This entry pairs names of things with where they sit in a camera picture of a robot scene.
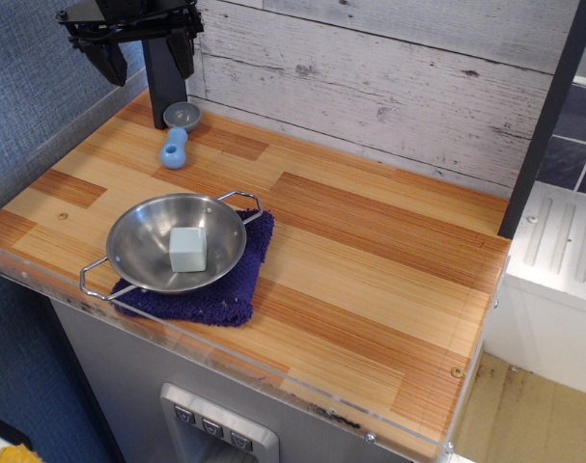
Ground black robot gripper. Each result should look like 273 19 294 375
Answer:
56 0 204 87

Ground pale blue ice cube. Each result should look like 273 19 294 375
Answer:
169 227 207 273

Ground blue grey dish scrubber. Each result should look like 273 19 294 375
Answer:
159 101 202 170

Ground clear acrylic table edge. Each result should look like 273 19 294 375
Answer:
0 228 510 462

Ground purple dish cloth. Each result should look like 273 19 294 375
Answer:
114 211 275 327

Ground silver dispenser button panel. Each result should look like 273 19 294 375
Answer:
160 383 280 462

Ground yellow object at corner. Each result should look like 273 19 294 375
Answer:
0 445 43 463

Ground white toy sink drainboard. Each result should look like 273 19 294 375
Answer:
485 182 586 393

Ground dark grey left post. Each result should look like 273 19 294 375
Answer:
142 38 187 129

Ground dark grey post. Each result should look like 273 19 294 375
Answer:
498 0 586 239
142 38 187 129

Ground stainless steel two-handled pot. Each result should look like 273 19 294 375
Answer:
80 191 264 301

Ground dark grey right post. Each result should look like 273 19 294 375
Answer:
498 0 586 239

